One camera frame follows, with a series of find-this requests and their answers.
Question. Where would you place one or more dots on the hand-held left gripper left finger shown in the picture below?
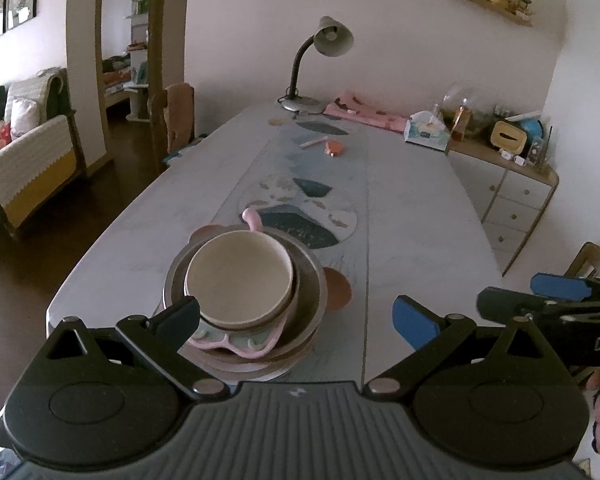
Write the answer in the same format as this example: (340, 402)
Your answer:
(180, 317)

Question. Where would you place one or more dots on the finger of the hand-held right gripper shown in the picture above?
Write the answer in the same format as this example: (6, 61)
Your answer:
(560, 285)
(505, 302)

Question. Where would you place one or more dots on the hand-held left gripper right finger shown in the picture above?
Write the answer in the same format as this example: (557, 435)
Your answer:
(414, 322)

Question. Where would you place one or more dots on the pink pot with steel liner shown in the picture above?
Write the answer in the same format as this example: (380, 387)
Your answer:
(245, 342)

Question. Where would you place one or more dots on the cream round bowl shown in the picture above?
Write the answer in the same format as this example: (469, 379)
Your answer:
(235, 270)

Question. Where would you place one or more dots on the pink bear-shaped plate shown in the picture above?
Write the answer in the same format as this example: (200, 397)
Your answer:
(339, 290)

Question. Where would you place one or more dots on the stainless steel bowl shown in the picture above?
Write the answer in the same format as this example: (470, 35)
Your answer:
(310, 290)

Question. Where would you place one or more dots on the wooden slat-back chair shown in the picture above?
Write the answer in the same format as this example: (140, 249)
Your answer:
(595, 262)

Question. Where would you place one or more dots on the white drawer cabinet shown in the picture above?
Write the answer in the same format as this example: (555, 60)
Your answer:
(515, 200)

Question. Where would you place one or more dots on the clear reed diffuser bottle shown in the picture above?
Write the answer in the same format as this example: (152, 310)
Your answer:
(537, 152)

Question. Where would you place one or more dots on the yellow tissue holder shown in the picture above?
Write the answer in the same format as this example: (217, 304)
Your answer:
(509, 137)

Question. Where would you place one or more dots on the small blue globe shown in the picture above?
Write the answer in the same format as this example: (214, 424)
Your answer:
(534, 129)

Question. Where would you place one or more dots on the teal checked seat cushion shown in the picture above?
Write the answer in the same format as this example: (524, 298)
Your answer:
(177, 156)

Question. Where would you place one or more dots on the patterned blue table runner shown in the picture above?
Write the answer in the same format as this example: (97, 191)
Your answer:
(325, 180)

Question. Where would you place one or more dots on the white and teal tissue box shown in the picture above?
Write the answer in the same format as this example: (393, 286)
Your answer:
(427, 132)

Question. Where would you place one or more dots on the small orange object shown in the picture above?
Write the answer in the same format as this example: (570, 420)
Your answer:
(335, 148)

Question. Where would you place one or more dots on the white pen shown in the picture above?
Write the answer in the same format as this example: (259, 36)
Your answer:
(314, 142)

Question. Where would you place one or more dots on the wooden chair with draped towel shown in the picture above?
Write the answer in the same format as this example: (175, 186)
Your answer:
(177, 110)

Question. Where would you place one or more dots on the clear glass dome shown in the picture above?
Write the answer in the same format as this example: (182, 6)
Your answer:
(457, 97)

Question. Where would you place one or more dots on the folded pink cloth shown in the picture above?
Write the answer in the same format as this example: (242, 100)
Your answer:
(370, 115)

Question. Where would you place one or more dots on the sofa with cream cover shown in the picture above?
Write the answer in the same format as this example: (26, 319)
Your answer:
(30, 160)

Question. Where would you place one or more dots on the white storage shelf unit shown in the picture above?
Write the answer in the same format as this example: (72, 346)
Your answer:
(139, 35)

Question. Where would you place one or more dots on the grey gooseneck desk lamp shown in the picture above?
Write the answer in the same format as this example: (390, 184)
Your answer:
(332, 37)

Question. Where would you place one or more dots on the wooden wall shelf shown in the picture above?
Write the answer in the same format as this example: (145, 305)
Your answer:
(490, 2)

